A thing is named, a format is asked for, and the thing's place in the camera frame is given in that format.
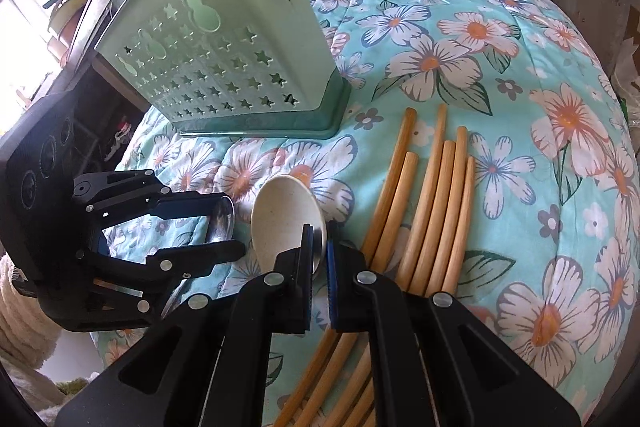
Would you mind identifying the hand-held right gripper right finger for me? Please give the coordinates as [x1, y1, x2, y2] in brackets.
[326, 241, 583, 427]

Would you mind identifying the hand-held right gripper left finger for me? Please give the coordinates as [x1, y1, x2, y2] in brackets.
[54, 223, 317, 427]

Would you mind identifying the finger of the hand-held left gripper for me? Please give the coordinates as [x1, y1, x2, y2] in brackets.
[74, 239, 247, 315]
[72, 169, 236, 228]

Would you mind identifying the white plastic spoon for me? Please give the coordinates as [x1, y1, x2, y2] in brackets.
[250, 175, 328, 279]

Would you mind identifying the bunch of wooden chopsticks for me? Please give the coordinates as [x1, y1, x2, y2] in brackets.
[274, 105, 477, 427]

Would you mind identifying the green plastic utensil basket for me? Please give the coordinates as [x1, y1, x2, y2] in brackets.
[94, 0, 353, 140]

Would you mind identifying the cream fluffy rug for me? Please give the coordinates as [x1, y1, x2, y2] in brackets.
[0, 252, 66, 375]

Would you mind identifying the floral turquoise blanket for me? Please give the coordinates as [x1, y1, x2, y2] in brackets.
[97, 0, 632, 427]

